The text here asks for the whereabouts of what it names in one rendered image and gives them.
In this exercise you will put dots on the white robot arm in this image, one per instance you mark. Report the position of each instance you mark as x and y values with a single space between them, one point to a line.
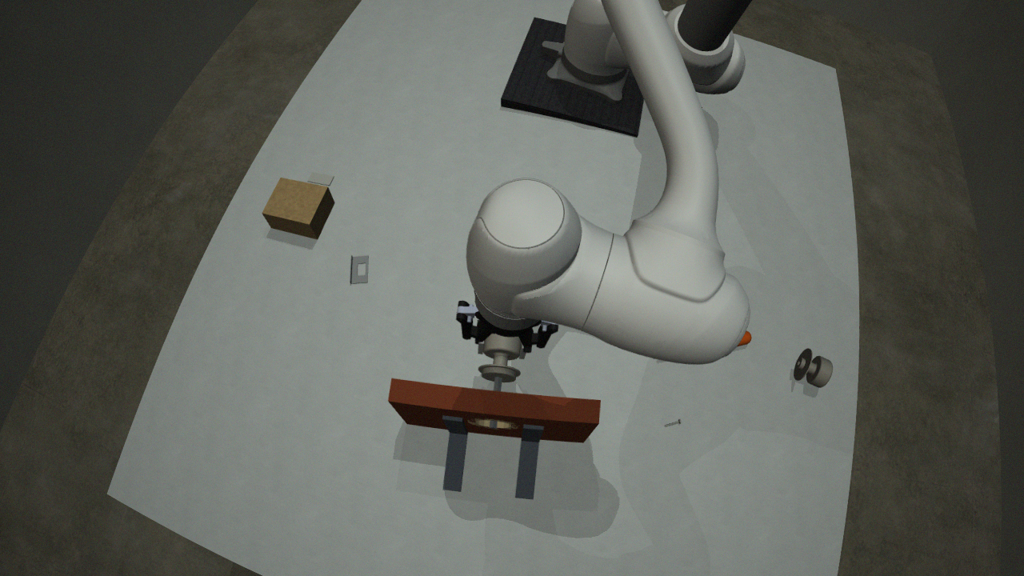
663 292

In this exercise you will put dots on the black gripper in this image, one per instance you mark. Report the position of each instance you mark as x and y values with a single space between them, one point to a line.
466 313

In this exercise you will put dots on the brown wooden door slab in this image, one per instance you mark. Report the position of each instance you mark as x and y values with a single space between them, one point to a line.
564 419

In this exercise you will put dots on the brown rectangular box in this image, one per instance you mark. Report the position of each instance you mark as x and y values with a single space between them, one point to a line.
299 207

